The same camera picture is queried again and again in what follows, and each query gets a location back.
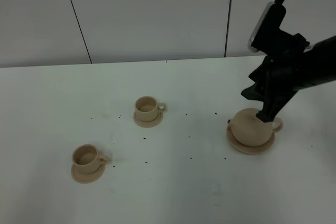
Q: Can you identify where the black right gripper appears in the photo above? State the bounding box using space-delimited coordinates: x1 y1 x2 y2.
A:
241 33 319 123

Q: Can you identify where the tan ceramic teapot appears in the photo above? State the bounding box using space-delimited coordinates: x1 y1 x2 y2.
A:
228 108 284 147

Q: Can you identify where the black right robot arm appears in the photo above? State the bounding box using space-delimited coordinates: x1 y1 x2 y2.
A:
241 34 335 122

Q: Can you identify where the tan teapot saucer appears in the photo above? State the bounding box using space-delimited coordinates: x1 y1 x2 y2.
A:
226 127 275 155

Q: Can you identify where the far tan teacup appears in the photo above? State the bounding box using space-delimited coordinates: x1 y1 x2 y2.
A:
135 96 167 122

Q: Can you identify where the tan teacup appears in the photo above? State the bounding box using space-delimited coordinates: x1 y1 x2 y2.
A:
135 96 167 122
72 144 109 175

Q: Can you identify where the far tan cup saucer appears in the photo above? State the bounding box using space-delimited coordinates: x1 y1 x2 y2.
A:
133 112 163 128

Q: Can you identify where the tan cup saucer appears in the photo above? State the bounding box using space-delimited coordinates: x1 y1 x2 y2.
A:
133 112 163 128
71 165 106 184

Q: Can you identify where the near tan teacup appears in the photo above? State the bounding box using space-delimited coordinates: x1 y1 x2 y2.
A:
72 144 109 175

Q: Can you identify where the near tan cup saucer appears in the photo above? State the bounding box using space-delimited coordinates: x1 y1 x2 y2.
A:
71 165 106 184

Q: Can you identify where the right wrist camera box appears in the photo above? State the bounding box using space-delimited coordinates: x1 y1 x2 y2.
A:
248 2 286 52

